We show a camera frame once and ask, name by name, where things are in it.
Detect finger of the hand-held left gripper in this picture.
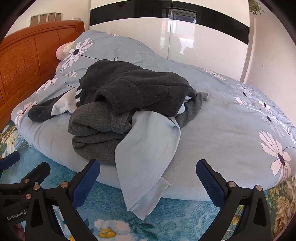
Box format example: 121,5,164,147
0,151,21,171
0,162,51,195

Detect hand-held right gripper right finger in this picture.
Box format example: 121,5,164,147
196,159,274,241

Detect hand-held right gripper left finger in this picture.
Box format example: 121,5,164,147
24,159,101,241

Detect dark grey white fleece jacket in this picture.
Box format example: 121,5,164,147
28,59,199,122

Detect person's left hand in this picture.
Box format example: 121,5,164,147
12,222,26,241

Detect teal floral blanket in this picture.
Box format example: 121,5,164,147
0,118,296,241

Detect grey sweatpants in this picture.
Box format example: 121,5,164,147
68,92,208,166

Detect blue floral quilt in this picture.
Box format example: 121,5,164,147
11,30,296,201

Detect light blue garment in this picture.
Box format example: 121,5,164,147
114,111,181,220

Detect carved wooden headboard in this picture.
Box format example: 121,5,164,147
0,20,85,130

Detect pink pillow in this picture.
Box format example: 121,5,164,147
55,41,75,61

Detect white black glossy wardrobe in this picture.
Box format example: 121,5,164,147
89,0,251,81

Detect green hanging plant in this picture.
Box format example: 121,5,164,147
248,0,265,16

